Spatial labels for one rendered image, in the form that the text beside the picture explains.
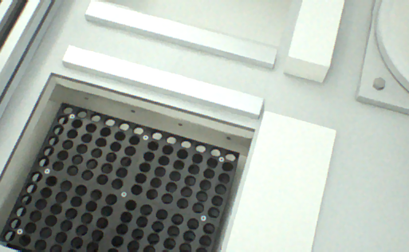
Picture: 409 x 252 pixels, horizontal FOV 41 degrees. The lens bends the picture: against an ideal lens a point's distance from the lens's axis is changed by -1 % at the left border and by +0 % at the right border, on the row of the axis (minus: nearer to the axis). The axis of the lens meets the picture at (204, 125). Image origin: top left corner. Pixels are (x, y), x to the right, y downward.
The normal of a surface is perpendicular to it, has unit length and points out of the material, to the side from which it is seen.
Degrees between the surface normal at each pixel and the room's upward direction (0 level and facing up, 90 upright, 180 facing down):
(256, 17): 0
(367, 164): 0
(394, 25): 90
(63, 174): 0
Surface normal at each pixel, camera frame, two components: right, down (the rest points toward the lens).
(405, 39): -0.95, 0.27
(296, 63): -0.29, 0.85
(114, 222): 0.04, -0.45
